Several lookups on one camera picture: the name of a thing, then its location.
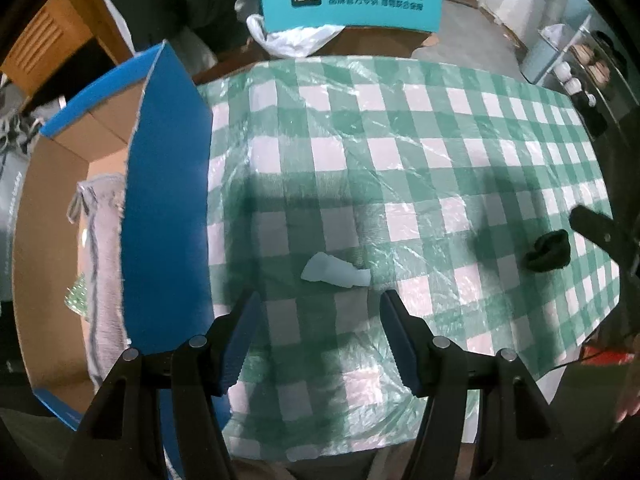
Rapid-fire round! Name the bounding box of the grey striped cloth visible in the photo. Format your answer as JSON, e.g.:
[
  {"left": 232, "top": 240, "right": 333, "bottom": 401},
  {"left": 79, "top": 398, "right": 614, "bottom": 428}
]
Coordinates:
[{"left": 67, "top": 174, "right": 128, "bottom": 396}]

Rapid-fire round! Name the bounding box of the row of shoes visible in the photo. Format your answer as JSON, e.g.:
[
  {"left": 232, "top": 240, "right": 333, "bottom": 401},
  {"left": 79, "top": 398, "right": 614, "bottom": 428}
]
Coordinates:
[{"left": 542, "top": 25, "right": 615, "bottom": 111}]

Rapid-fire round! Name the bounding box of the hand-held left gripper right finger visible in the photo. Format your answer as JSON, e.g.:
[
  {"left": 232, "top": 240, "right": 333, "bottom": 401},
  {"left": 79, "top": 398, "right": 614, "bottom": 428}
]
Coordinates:
[{"left": 379, "top": 289, "right": 583, "bottom": 480}]

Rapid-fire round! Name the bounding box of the red object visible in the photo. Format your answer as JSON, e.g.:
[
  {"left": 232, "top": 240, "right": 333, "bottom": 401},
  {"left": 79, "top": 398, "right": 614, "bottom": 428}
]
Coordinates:
[{"left": 582, "top": 345, "right": 636, "bottom": 367}]

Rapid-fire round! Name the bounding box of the grey shoe rack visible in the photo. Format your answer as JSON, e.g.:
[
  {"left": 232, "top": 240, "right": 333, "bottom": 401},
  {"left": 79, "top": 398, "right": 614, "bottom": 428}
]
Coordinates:
[{"left": 520, "top": 10, "right": 631, "bottom": 128}]

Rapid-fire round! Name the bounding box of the white plastic bag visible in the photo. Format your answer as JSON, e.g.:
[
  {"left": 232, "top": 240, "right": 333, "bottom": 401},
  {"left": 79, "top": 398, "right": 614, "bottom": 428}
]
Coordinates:
[{"left": 246, "top": 14, "right": 341, "bottom": 58}]

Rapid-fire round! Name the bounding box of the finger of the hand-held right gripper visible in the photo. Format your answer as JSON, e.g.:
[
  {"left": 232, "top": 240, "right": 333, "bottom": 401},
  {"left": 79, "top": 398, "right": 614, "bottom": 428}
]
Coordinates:
[{"left": 570, "top": 205, "right": 640, "bottom": 281}]

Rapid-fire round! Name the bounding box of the black jacket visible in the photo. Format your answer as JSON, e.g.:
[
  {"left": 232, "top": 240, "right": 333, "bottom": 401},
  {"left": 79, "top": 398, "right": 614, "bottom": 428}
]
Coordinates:
[{"left": 165, "top": 0, "right": 266, "bottom": 51}]

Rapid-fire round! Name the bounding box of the wooden cabinet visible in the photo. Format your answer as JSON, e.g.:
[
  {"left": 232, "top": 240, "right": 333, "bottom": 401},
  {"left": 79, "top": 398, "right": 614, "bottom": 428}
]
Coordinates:
[{"left": 0, "top": 0, "right": 136, "bottom": 98}]

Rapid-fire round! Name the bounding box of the green white checkered tablecloth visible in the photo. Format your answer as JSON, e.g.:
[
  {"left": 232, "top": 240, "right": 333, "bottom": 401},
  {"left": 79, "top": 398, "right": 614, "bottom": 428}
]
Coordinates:
[{"left": 195, "top": 55, "right": 623, "bottom": 463}]

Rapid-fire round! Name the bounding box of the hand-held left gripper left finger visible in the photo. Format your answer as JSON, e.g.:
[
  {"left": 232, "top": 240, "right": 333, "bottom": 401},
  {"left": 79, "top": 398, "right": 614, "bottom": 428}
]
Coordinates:
[{"left": 62, "top": 290, "right": 263, "bottom": 480}]

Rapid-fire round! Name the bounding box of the blue-edged cardboard box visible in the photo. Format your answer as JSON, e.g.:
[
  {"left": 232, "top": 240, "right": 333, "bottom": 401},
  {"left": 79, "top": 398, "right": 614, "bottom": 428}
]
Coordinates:
[{"left": 12, "top": 40, "right": 236, "bottom": 433}]

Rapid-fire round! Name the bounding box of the person's right hand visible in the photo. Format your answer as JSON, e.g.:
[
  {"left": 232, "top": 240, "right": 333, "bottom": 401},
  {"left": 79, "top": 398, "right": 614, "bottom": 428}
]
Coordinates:
[{"left": 617, "top": 389, "right": 640, "bottom": 423}]

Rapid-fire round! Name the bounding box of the small light teal sock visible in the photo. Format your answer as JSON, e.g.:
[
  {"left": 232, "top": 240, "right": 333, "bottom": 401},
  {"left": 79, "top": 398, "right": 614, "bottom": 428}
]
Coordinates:
[{"left": 301, "top": 254, "right": 372, "bottom": 289}]

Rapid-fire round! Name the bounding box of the black sock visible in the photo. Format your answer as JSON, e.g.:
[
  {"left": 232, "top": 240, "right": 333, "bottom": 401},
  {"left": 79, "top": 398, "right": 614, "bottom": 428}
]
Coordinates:
[{"left": 524, "top": 230, "right": 571, "bottom": 272}]

